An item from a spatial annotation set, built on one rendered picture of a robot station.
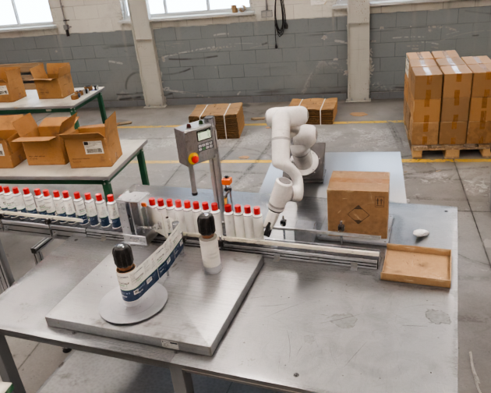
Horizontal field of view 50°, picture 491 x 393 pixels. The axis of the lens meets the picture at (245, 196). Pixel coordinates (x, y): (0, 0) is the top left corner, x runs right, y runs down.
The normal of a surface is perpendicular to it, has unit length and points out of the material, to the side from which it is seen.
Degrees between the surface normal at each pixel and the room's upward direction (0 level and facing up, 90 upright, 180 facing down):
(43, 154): 90
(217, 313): 0
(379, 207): 90
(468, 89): 90
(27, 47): 90
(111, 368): 1
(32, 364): 0
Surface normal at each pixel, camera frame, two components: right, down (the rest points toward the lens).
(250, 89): -0.21, 0.45
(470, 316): -0.09, -0.89
